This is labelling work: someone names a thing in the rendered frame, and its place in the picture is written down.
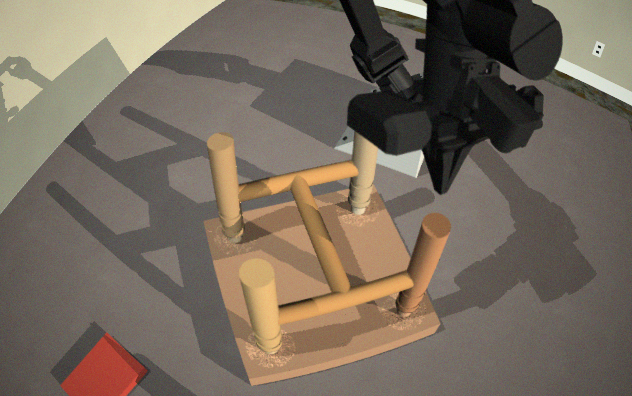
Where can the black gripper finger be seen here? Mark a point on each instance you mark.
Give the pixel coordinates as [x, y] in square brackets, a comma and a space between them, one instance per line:
[439, 157]
[472, 138]

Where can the tan wooden stool leg frame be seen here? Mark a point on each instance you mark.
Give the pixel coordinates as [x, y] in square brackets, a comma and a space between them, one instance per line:
[257, 275]

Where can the tan wooden stool seat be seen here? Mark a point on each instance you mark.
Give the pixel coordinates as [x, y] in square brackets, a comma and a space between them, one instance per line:
[369, 248]

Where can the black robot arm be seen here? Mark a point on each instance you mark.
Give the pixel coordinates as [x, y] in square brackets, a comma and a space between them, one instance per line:
[520, 34]

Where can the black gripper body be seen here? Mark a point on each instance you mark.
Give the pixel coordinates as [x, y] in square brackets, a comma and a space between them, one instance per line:
[397, 126]

